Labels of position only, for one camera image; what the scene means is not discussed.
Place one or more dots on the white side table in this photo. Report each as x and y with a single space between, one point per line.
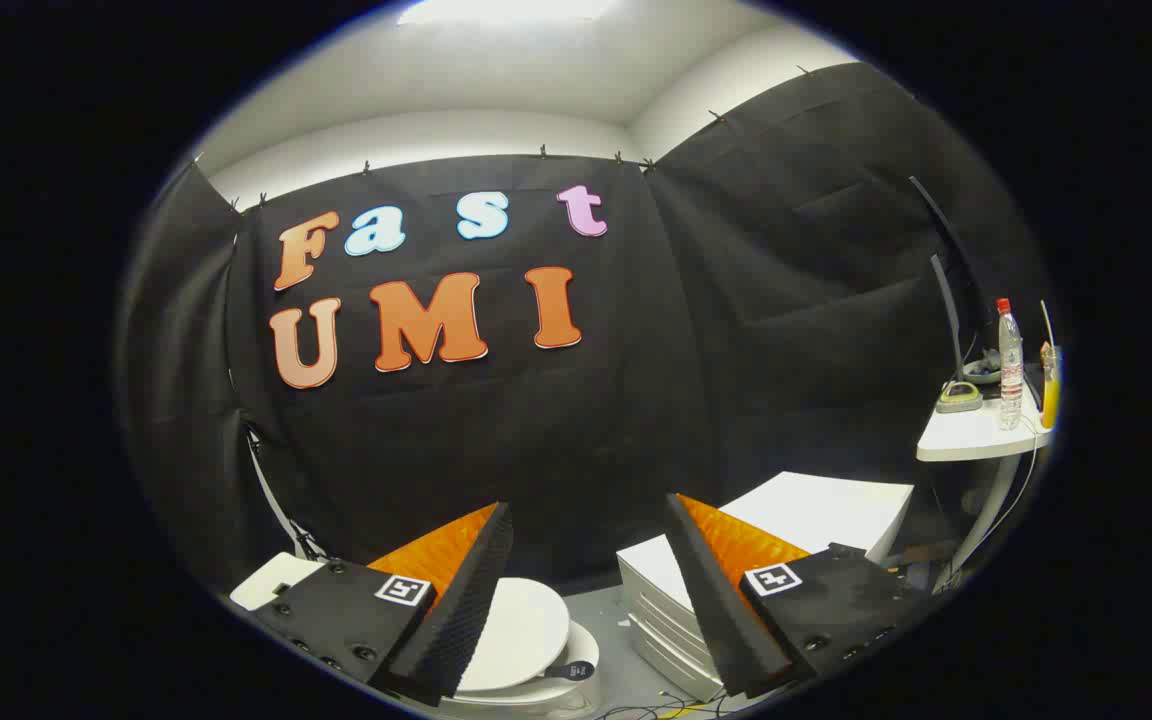
966 435

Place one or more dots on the white toilet lid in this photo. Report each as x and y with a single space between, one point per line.
521 630

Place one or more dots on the orange juice glass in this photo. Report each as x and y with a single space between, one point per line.
1049 395

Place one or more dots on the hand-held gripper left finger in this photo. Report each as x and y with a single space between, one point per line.
476 600

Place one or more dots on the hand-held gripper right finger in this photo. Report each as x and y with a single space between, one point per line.
711 590

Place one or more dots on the black backdrop cloth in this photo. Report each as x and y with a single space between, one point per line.
536 430

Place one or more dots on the white toilet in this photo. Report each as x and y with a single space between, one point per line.
276 580

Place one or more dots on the clear water bottle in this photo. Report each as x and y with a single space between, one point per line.
1010 370

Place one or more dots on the white drawer cabinet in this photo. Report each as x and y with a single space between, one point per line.
816 510

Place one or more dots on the grey stand with base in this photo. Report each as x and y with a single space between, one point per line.
958 398

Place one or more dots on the black tripod stand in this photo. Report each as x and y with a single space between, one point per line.
271 495

